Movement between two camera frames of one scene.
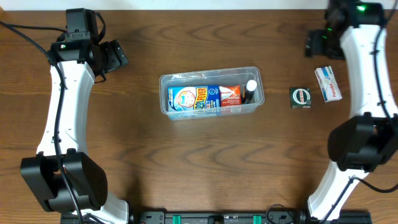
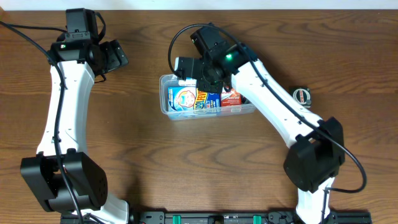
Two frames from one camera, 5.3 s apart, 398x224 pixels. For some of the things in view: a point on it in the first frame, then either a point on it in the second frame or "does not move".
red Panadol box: x=231 y=95 does not move
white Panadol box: x=328 y=84 -> x=189 y=81
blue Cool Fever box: x=194 y=98 does not move
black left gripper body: x=117 y=55 does not move
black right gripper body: x=311 y=43 -> x=210 y=84
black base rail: x=246 y=217 does not move
